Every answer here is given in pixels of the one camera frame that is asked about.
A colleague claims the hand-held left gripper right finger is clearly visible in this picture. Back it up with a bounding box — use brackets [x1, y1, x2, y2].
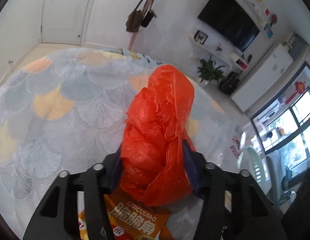
[182, 140, 287, 240]

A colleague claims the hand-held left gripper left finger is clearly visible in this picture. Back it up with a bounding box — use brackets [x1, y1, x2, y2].
[23, 152, 123, 240]

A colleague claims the red plastic bag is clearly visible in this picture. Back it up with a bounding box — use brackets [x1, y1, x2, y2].
[119, 65, 195, 207]

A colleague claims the black shoulder bag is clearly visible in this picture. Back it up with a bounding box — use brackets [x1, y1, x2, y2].
[140, 0, 155, 28]

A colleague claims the orange snack packet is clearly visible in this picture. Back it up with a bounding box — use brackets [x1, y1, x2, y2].
[78, 194, 174, 240]

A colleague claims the light green plastic chair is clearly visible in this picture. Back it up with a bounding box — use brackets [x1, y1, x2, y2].
[246, 146, 268, 185]

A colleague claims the grey office chair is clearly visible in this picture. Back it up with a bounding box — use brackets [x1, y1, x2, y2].
[266, 150, 298, 205]

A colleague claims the white washing machine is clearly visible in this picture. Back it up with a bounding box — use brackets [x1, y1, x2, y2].
[253, 100, 286, 128]

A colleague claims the potted green plant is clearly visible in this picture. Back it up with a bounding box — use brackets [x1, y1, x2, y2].
[196, 56, 225, 86]

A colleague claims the black framed glass door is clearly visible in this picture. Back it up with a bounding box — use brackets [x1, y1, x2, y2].
[250, 62, 310, 175]

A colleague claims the white refrigerator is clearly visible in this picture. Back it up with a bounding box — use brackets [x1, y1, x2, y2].
[230, 42, 294, 113]

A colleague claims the oval pink and white shelf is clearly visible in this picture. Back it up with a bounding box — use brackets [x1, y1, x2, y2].
[230, 52, 249, 71]

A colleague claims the red knot decoration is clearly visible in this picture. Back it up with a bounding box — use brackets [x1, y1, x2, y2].
[290, 81, 307, 103]

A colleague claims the framed butterfly picture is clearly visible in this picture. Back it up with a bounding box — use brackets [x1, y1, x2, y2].
[194, 29, 208, 45]

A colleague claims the pink coat rack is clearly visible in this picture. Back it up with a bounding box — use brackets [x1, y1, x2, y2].
[127, 0, 163, 50]

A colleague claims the black television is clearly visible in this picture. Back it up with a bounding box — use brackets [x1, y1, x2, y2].
[197, 0, 261, 53]

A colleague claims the brown tote bag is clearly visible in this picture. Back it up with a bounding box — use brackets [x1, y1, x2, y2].
[126, 0, 149, 32]

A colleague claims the small blue box shelf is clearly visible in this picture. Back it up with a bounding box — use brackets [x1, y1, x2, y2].
[263, 22, 274, 38]

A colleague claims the grey curtain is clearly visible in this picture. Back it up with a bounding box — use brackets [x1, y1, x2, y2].
[286, 32, 310, 60]

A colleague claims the white door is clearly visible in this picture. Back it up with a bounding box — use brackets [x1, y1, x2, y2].
[41, 0, 95, 46]

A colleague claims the low white wall shelf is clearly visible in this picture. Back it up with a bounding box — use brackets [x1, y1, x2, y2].
[189, 34, 232, 68]

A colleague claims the long white wall shelf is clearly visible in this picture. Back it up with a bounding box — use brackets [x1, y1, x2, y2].
[241, 0, 267, 27]

